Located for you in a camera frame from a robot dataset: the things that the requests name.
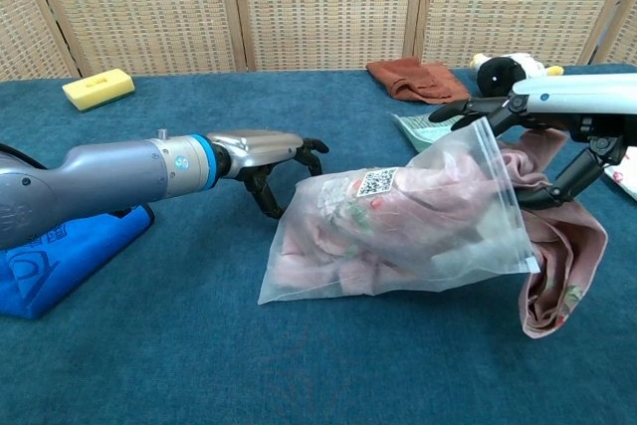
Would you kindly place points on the black white plush toy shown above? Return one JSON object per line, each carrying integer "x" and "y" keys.
{"x": 502, "y": 74}

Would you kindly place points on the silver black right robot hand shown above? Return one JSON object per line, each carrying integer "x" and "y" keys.
{"x": 562, "y": 116}

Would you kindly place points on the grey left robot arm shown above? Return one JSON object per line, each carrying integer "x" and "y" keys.
{"x": 99, "y": 176}

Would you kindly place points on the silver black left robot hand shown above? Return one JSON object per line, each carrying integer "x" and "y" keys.
{"x": 264, "y": 151}

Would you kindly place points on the pink floral cloth garment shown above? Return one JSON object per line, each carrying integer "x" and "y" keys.
{"x": 557, "y": 246}

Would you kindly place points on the mint green dustpan in wrap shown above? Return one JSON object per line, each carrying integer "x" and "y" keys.
{"x": 420, "y": 132}

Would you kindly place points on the blue folded cloth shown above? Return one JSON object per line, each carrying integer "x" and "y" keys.
{"x": 64, "y": 266}

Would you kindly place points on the rust brown folded towel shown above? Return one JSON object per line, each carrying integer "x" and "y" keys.
{"x": 418, "y": 79}

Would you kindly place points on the clear zip plastic bag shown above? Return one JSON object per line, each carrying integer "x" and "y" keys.
{"x": 398, "y": 226}

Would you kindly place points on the yellow green sponge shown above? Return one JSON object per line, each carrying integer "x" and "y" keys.
{"x": 98, "y": 88}

